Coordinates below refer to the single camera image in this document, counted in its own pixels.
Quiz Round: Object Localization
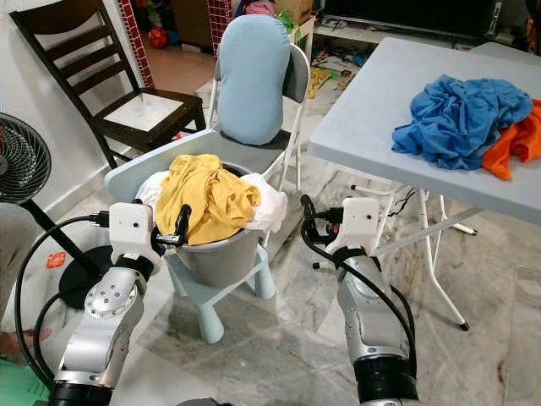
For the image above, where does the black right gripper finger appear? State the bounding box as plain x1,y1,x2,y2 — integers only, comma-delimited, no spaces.
299,194,321,239

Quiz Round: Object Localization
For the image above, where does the yellow garment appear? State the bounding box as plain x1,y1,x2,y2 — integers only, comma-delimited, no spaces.
155,154,262,247

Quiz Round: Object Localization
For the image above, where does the blue garment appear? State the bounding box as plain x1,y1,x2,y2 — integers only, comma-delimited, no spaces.
391,74,534,173

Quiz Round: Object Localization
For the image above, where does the white garment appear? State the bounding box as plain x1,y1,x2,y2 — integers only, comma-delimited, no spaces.
135,172,291,236

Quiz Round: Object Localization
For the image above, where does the grey laundry bucket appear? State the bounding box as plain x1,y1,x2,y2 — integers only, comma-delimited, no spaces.
169,165,264,289

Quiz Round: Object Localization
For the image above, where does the light blue child chair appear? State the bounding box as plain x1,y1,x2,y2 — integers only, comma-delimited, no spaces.
104,129,276,345

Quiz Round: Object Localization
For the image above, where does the dark wooden chair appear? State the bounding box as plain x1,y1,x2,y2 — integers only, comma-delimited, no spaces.
10,0,208,171

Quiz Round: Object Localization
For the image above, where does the grey folding table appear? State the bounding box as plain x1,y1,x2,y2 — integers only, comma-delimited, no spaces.
309,36,541,333

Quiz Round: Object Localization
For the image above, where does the grey folding chair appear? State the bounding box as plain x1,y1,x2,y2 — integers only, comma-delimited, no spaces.
211,17,313,192

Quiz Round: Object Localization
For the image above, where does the light blue cushion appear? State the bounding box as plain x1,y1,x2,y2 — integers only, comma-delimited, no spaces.
214,14,293,147

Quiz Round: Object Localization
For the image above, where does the black standing fan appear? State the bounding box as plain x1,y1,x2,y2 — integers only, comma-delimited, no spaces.
0,114,116,310

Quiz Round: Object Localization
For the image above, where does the green plastic basket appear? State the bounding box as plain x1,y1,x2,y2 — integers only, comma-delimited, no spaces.
0,355,52,406

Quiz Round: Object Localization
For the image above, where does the orange garment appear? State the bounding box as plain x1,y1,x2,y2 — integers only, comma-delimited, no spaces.
480,97,541,182

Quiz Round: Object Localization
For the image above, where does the black television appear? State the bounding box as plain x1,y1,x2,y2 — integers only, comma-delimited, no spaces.
321,0,509,40

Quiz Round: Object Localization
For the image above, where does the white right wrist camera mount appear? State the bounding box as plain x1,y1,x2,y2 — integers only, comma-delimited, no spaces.
338,197,382,255

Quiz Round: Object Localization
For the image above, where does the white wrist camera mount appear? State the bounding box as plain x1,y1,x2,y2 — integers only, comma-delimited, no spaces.
338,197,382,255
108,201,154,264

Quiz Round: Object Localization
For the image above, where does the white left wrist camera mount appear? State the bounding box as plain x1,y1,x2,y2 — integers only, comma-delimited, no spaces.
108,201,154,264

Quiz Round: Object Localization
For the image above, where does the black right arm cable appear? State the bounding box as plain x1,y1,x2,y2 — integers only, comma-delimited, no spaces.
303,227,417,375

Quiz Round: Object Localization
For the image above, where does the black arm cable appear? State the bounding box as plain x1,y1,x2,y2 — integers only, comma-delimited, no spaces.
14,211,112,395
34,292,90,383
303,227,417,375

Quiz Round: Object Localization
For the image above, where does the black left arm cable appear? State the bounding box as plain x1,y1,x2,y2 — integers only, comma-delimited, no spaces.
34,292,90,383
14,211,112,395

